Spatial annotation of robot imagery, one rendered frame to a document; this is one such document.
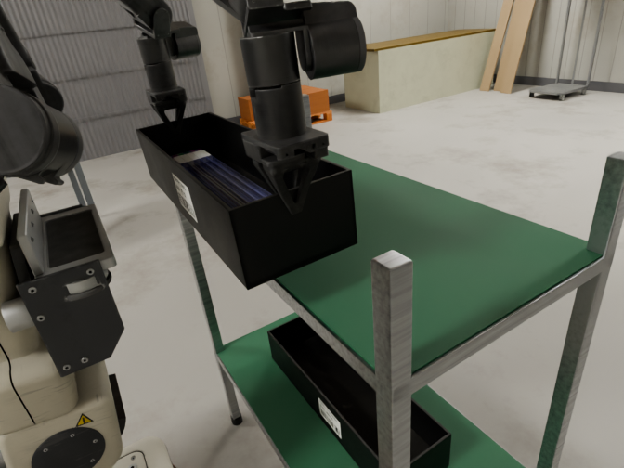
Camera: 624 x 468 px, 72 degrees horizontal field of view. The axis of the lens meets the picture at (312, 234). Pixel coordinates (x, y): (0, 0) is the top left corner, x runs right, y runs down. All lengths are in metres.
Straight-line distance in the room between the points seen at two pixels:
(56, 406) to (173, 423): 1.07
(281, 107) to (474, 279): 0.38
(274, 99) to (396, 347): 0.29
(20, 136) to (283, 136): 0.24
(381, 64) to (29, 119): 5.64
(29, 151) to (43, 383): 0.41
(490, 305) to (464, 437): 0.65
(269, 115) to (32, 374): 0.52
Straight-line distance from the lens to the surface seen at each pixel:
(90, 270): 0.66
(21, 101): 0.46
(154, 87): 1.02
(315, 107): 5.73
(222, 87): 6.14
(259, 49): 0.47
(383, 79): 6.02
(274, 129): 0.48
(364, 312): 0.60
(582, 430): 1.81
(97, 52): 5.72
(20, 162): 0.46
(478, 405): 1.78
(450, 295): 0.63
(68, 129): 0.51
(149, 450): 1.41
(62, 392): 0.79
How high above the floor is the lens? 1.32
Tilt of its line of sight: 27 degrees down
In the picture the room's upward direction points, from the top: 6 degrees counter-clockwise
